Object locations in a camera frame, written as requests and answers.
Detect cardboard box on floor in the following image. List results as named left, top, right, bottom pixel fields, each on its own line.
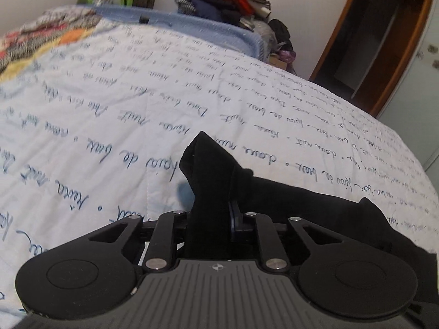
left=269, top=53, right=293, bottom=73

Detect black bag beside bed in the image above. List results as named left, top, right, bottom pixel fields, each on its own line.
left=269, top=19, right=296, bottom=66

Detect blue dotted blanket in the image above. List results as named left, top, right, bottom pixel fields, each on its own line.
left=93, top=4, right=268, bottom=62

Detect wooden door frame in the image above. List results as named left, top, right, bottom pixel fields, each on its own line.
left=310, top=0, right=433, bottom=117

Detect black pants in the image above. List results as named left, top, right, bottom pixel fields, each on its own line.
left=178, top=130, right=439, bottom=316

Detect white script-print bedsheet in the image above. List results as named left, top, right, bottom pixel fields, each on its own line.
left=1, top=20, right=438, bottom=328

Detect frosted sliding wardrobe door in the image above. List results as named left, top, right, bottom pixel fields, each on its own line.
left=379, top=0, right=438, bottom=175

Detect colourful patchwork quilt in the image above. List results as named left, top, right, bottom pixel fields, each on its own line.
left=1, top=5, right=102, bottom=81

